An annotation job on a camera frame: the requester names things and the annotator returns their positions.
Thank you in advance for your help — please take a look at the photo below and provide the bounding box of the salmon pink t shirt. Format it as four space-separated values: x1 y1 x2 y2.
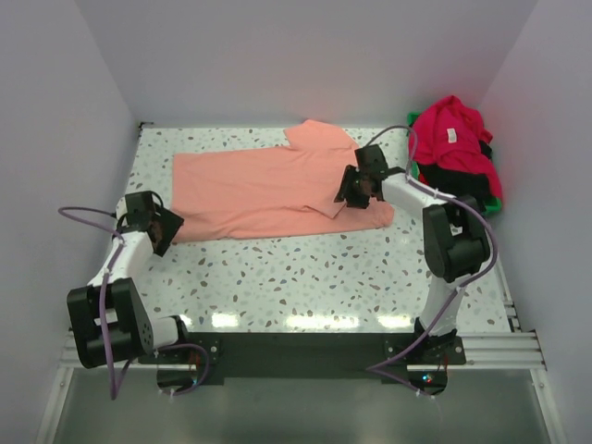
171 120 394 243

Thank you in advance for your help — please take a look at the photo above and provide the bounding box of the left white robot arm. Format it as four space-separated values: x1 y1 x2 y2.
67 191 191 368

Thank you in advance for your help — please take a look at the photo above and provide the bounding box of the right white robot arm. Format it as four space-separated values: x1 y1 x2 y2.
335 144 497 364

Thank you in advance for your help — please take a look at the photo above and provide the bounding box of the magenta red t shirt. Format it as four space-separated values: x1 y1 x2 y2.
408 95 503 204

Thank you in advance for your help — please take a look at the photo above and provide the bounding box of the black t shirt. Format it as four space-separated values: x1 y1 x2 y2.
413 138 503 212

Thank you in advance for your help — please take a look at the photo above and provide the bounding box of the green plastic bin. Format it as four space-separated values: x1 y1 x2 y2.
406 111 502 216

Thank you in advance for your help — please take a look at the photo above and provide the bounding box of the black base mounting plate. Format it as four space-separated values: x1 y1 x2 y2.
140 332 467 395

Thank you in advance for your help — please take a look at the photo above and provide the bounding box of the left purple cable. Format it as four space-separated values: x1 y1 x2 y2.
57 205 212 401

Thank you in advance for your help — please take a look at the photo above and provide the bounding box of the aluminium frame rail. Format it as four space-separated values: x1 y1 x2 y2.
34 216 568 444

